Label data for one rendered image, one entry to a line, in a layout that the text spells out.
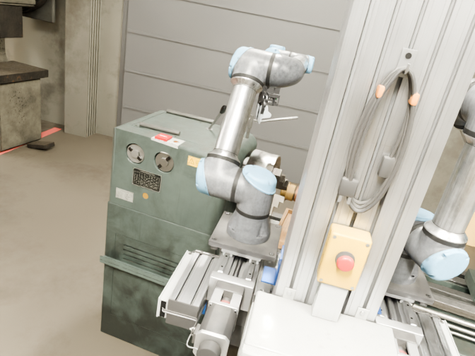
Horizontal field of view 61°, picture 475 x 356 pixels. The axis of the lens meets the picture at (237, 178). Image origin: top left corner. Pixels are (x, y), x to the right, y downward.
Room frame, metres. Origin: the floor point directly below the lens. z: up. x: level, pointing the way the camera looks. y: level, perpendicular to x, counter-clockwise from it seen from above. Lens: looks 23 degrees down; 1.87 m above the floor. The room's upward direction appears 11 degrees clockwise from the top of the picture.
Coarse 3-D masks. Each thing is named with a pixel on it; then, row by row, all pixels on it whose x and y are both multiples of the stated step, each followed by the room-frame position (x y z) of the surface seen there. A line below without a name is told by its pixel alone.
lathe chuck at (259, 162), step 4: (264, 152) 1.87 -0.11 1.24; (260, 156) 1.81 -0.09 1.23; (264, 156) 1.82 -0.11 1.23; (268, 156) 1.82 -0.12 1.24; (272, 156) 1.83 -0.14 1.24; (276, 156) 1.84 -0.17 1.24; (256, 160) 1.78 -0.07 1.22; (260, 160) 1.78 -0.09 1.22; (264, 160) 1.78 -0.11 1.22; (268, 160) 1.79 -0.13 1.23; (272, 160) 1.79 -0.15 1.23; (276, 160) 1.81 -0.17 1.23; (280, 160) 1.93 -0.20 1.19; (256, 164) 1.76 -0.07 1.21; (260, 164) 1.76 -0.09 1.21; (264, 164) 1.76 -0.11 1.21; (272, 164) 1.77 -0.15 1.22; (276, 164) 1.84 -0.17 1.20; (280, 164) 1.96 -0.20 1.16
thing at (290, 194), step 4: (288, 184) 1.80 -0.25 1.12; (292, 184) 1.81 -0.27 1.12; (288, 188) 1.78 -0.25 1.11; (292, 188) 1.78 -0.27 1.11; (296, 188) 1.80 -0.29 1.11; (280, 192) 1.79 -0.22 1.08; (284, 192) 1.79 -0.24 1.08; (288, 192) 1.77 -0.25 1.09; (292, 192) 1.77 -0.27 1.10; (296, 192) 1.77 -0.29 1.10; (284, 196) 1.80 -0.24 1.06; (288, 196) 1.77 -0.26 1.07; (292, 196) 1.77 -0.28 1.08; (288, 200) 1.79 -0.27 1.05; (292, 200) 1.80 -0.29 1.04
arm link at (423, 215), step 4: (420, 208) 1.18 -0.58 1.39; (420, 212) 1.14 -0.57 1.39; (424, 212) 1.14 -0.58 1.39; (428, 212) 1.15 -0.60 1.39; (416, 216) 1.10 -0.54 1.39; (420, 216) 1.10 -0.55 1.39; (424, 216) 1.10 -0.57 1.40; (428, 216) 1.11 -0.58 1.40; (432, 216) 1.11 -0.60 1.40; (416, 220) 1.09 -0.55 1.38; (420, 220) 1.09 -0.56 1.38; (424, 220) 1.09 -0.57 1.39; (416, 224) 1.08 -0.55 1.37; (420, 224) 1.08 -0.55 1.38; (412, 228) 1.08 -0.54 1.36; (404, 248) 1.07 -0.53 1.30; (404, 252) 1.09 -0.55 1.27
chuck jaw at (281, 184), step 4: (268, 164) 1.77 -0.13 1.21; (268, 168) 1.75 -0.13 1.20; (272, 168) 1.75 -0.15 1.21; (276, 168) 1.77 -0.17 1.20; (272, 172) 1.75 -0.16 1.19; (276, 172) 1.75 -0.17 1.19; (280, 172) 1.75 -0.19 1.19; (276, 176) 1.74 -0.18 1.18; (280, 176) 1.75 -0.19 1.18; (284, 176) 1.79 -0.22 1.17; (276, 180) 1.76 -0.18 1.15; (280, 180) 1.77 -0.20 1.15; (284, 180) 1.79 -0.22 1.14; (276, 184) 1.78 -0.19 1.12; (280, 184) 1.77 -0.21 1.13; (284, 184) 1.78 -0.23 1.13; (280, 188) 1.79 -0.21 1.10; (284, 188) 1.78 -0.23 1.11
